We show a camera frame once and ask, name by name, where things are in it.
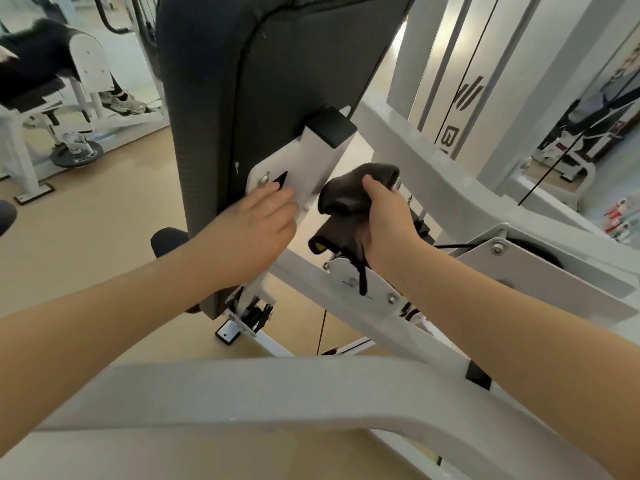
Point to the white bench frame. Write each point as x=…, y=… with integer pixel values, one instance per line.
x=90, y=59

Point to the white gym machine frame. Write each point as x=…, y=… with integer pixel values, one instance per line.
x=250, y=389

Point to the dark grey cleaning cloth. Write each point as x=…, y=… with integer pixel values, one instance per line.
x=350, y=194

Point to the person's left forearm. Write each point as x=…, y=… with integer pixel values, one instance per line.
x=100, y=344

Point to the person's right hand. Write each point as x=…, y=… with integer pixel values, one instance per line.
x=392, y=234

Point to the black padded weight bench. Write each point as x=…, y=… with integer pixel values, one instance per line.
x=590, y=139

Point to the chrome guide rod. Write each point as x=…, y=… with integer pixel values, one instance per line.
x=445, y=59
x=500, y=69

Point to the person's right forearm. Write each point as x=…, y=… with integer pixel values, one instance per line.
x=525, y=334

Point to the grey weight plate disc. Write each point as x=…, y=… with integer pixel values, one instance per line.
x=75, y=154

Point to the stack of water bottle packs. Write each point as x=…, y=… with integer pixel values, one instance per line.
x=622, y=219

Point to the person's left hand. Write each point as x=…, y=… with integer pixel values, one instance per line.
x=250, y=234

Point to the black padded seat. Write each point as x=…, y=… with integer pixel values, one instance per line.
x=167, y=242

